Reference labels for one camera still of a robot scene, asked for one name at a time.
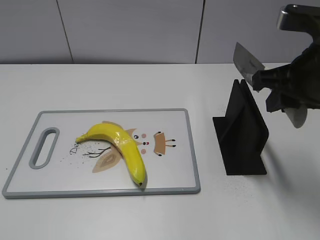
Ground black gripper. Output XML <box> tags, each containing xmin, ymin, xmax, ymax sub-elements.
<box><xmin>252</xmin><ymin>41</ymin><xmax>320</xmax><ymax>112</ymax></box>

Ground white handled kitchen knife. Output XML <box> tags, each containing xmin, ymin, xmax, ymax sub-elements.
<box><xmin>233</xmin><ymin>42</ymin><xmax>308</xmax><ymax>129</ymax></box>

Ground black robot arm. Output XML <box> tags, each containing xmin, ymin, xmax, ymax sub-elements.
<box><xmin>252</xmin><ymin>4</ymin><xmax>320</xmax><ymax>113</ymax></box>

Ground yellow plastic banana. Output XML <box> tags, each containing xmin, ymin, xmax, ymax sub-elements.
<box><xmin>75</xmin><ymin>122</ymin><xmax>146</xmax><ymax>186</ymax></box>

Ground black knife stand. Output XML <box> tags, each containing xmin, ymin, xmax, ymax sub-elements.
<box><xmin>212</xmin><ymin>79</ymin><xmax>269</xmax><ymax>176</ymax></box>

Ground grey rimmed white cutting board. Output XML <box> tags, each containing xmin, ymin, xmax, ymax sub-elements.
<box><xmin>2</xmin><ymin>108</ymin><xmax>201</xmax><ymax>199</ymax></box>

